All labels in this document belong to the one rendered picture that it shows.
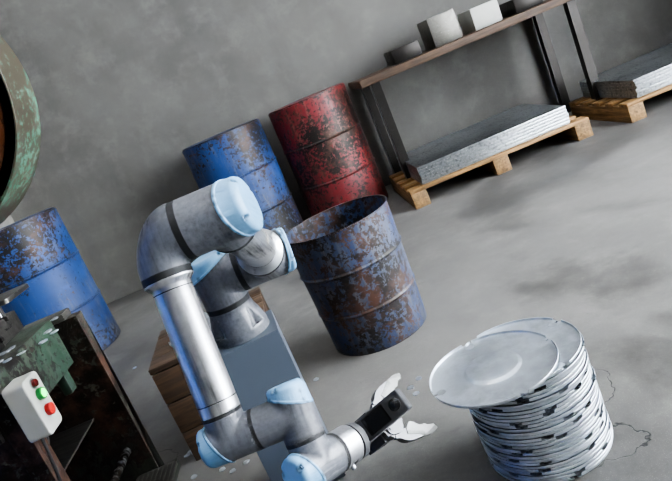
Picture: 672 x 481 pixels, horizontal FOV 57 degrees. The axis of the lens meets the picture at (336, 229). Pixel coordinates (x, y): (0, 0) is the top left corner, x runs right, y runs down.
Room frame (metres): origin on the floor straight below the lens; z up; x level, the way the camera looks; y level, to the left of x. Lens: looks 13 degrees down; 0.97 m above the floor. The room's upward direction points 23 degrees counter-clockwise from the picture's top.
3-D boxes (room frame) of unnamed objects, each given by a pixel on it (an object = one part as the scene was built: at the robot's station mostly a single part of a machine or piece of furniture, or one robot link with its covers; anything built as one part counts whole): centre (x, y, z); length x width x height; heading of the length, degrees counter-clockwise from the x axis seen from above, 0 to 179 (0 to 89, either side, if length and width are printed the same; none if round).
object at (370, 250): (2.27, -0.01, 0.24); 0.42 x 0.42 x 0.48
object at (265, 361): (1.54, 0.33, 0.23); 0.18 x 0.18 x 0.45; 7
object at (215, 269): (1.54, 0.32, 0.62); 0.13 x 0.12 x 0.14; 90
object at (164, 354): (2.07, 0.53, 0.18); 0.40 x 0.38 x 0.35; 95
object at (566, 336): (1.28, -0.27, 0.25); 0.29 x 0.29 x 0.01
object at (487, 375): (1.24, -0.20, 0.25); 0.29 x 0.29 x 0.01
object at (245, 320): (1.54, 0.33, 0.50); 0.15 x 0.15 x 0.10
